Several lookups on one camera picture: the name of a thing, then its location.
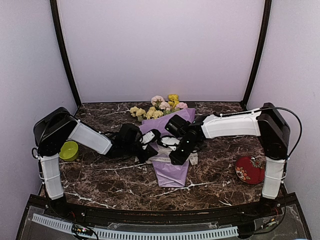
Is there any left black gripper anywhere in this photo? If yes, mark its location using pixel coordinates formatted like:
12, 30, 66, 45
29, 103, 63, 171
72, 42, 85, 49
124, 141, 158, 164

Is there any white ribbon strap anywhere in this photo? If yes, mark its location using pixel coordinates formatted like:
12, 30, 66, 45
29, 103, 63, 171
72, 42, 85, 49
133, 147, 198, 166

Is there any pink purple wrapping paper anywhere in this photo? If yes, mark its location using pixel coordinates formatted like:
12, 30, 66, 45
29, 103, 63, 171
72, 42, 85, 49
139, 108, 198, 188

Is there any yellow fuzzy poppy stem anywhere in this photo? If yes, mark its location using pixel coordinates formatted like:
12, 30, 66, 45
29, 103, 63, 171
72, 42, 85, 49
168, 94, 180, 109

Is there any pink rose flower stem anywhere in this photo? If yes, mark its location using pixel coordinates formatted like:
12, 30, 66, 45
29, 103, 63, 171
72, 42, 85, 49
151, 95, 188, 114

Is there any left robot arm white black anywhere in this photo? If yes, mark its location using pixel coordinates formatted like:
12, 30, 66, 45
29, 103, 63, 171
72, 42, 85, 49
33, 107, 161, 218

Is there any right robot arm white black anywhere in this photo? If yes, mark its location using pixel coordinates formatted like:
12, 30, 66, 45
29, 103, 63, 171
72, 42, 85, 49
164, 102, 291, 217

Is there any lime green bowl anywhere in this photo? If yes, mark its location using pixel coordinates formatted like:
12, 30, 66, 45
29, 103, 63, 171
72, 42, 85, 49
59, 141, 79, 162

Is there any red floral dish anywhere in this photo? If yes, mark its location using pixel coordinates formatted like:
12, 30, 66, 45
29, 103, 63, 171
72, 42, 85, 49
235, 156, 265, 185

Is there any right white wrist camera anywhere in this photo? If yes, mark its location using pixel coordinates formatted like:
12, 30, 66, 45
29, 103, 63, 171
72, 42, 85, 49
157, 135, 180, 151

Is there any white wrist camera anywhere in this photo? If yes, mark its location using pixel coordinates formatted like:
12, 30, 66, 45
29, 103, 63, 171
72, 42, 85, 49
157, 135, 180, 151
140, 129, 161, 150

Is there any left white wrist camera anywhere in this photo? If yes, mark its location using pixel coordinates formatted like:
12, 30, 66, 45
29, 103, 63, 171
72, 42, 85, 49
140, 129, 161, 150

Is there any black front table rail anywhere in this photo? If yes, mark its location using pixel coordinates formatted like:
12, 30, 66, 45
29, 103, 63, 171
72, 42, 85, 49
52, 198, 263, 226

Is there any white slotted cable duct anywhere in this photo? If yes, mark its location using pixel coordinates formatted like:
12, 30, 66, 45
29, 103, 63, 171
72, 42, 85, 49
31, 213, 239, 240

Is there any right black frame post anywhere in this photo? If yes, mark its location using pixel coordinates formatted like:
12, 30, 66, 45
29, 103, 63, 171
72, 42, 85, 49
240, 0, 272, 110

